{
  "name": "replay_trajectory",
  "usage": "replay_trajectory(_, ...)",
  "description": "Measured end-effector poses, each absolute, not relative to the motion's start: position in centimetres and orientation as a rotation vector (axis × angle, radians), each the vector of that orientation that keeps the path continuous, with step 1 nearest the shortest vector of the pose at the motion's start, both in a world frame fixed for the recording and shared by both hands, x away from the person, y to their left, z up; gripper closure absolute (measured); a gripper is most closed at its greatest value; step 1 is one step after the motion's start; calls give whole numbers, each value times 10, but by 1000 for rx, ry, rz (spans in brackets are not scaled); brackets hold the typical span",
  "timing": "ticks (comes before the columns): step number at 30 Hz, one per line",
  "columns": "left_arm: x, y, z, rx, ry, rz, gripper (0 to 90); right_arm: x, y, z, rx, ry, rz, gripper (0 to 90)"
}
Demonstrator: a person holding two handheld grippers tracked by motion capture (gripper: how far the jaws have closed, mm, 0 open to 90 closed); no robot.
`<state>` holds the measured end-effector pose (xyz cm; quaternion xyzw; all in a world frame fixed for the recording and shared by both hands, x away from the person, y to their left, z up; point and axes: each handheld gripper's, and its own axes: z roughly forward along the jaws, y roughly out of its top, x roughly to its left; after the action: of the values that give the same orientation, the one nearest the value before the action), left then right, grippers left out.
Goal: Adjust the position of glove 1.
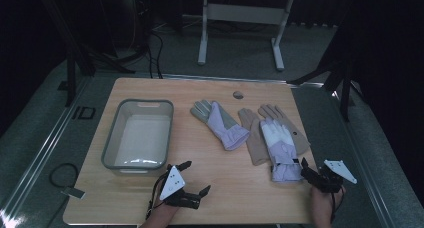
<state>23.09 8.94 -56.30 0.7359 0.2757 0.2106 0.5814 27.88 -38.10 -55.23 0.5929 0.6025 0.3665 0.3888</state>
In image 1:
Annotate black metal stand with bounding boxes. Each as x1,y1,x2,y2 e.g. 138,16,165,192
287,51,366,123
34,0,136,108

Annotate black floor cables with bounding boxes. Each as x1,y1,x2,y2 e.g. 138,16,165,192
145,28,165,80

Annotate person's right hand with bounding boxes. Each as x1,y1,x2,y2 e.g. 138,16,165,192
309,185,346,228

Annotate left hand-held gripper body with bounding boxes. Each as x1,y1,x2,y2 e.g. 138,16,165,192
159,164,202,210

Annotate white desk frame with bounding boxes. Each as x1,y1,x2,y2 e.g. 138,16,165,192
197,0,297,72

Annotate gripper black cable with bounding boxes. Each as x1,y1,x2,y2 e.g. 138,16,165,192
145,172,172,221
329,190,345,226

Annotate purple glove grey palm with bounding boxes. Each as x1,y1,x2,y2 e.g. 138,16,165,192
189,99,251,152

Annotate purple glove black strap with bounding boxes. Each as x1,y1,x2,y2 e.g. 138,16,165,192
259,117,304,183

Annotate beige glove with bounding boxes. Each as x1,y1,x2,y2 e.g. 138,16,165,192
257,103,311,156
237,107,271,167

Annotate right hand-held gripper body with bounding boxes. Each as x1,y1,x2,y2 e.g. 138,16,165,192
310,159,358,194

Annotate grey flat plug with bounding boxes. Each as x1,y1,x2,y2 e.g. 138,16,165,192
60,186,87,200

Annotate grey plastic basin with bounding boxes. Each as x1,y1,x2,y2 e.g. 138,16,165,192
101,98,175,174

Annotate black cable loop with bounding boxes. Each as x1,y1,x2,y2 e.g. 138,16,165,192
49,162,80,189

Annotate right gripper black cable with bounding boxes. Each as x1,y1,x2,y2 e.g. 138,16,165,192
329,190,345,226

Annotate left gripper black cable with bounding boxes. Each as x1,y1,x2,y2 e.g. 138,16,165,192
145,172,172,221

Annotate person's left hand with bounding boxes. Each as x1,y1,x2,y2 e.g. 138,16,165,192
149,202,183,226

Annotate metal floor rail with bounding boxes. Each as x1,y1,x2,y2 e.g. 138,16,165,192
0,76,94,222
162,73,325,88
331,89,399,228

